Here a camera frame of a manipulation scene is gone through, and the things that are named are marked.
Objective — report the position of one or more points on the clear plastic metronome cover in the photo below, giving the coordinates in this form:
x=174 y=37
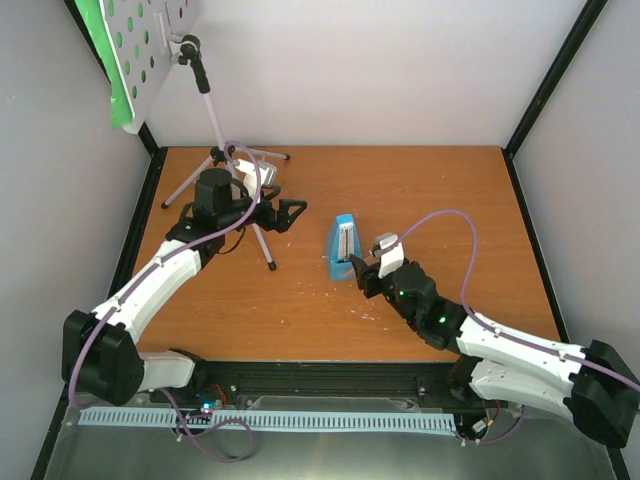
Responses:
x=346 y=242

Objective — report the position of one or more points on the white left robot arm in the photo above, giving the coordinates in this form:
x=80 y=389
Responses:
x=100 y=354

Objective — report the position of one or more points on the blue metronome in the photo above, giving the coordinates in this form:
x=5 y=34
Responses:
x=339 y=271

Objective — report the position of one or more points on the green sheet on stand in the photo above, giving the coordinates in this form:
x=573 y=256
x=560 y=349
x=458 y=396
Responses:
x=92 y=16

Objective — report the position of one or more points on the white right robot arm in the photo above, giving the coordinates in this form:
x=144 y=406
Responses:
x=446 y=325

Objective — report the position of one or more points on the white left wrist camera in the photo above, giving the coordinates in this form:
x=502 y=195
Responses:
x=254 y=178

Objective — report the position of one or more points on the black aluminium front rail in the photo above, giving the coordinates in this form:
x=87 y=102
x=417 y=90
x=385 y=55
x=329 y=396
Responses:
x=320 y=382

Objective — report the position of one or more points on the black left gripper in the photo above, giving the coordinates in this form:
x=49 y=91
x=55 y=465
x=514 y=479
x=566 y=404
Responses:
x=281 y=223

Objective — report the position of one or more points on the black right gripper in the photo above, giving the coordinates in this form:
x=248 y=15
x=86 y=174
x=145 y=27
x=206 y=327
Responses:
x=366 y=284

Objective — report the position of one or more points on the black right frame post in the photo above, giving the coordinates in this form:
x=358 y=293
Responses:
x=579 y=31

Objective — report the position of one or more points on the light blue slotted cable duct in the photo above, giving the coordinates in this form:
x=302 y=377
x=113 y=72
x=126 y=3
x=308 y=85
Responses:
x=275 y=421

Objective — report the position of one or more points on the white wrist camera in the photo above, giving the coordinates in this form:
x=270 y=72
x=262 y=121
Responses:
x=389 y=251
x=254 y=178

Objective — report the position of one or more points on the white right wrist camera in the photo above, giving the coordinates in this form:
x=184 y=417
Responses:
x=389 y=251

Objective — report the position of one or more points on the white music stand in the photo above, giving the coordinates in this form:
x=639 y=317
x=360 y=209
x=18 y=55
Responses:
x=149 y=39

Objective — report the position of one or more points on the small green led circuit board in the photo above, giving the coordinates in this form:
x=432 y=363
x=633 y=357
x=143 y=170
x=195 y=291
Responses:
x=208 y=407

